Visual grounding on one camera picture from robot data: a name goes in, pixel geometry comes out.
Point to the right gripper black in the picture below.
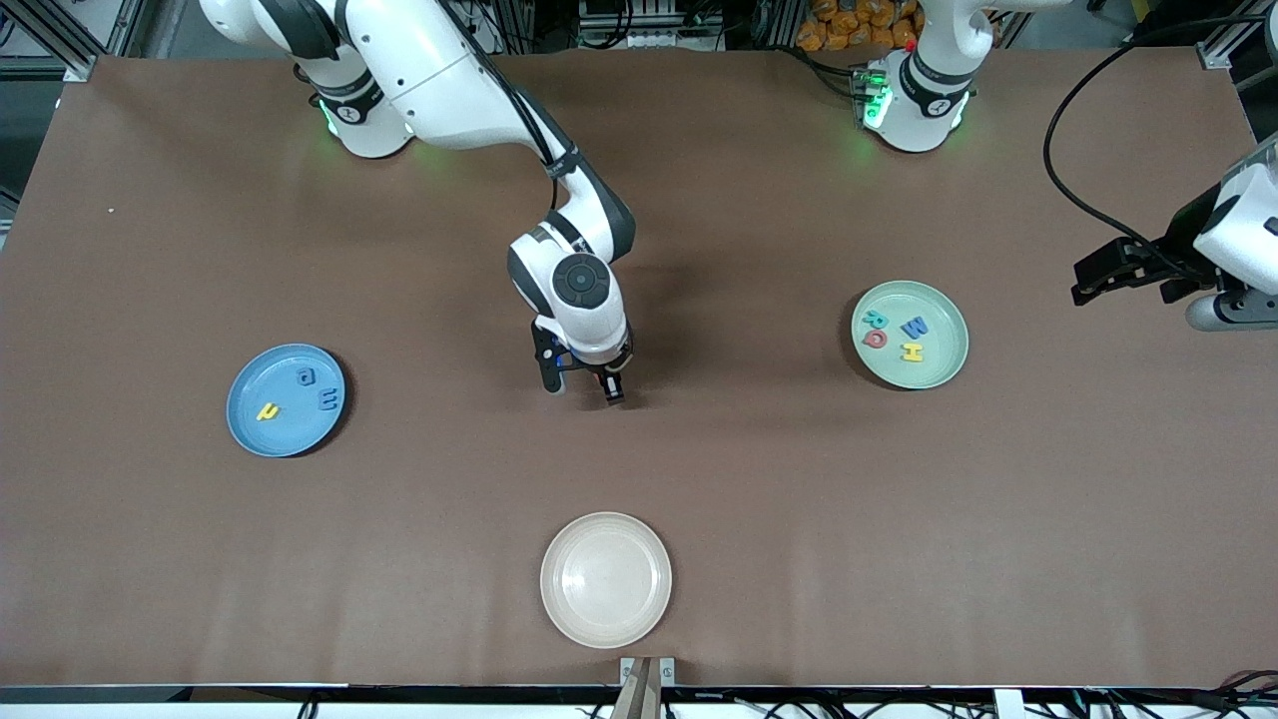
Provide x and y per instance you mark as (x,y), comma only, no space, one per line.
(610,382)

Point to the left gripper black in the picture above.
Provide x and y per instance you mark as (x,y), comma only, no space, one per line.
(1174,249)

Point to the blue foam letter W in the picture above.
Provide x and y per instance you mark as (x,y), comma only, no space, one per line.
(914,328)

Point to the teal foam letter R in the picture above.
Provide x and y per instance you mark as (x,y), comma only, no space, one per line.
(876,320)

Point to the red foam letter Q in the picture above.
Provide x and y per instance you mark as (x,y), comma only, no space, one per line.
(875,339)

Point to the blue foam letter m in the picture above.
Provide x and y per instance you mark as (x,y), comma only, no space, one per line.
(328,400)

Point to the blue lowercase letter a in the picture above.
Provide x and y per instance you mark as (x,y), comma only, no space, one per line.
(307,377)

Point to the yellow lowercase letter h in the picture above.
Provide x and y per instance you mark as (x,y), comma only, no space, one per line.
(268,411)

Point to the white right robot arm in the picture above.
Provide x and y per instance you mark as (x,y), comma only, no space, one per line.
(429,70)

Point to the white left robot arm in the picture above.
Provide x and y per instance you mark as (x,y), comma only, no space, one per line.
(924,100)

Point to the pale green plate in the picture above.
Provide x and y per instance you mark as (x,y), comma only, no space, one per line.
(939,300)

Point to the beige plate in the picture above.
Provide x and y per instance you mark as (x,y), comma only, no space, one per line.
(606,579)

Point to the blue plate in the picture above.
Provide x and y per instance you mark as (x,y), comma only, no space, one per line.
(285,434)

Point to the orange snack packets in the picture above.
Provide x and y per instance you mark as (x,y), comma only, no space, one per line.
(839,25)

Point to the grey electronics rack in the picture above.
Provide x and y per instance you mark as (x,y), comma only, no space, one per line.
(649,20)

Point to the aluminium frame profile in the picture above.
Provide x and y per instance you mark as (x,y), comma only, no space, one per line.
(1213,57)
(80,68)

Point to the metal mounting bracket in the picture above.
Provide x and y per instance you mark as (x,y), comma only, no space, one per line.
(667,671)

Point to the beige camera post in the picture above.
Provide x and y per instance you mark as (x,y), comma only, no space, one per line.
(639,699)

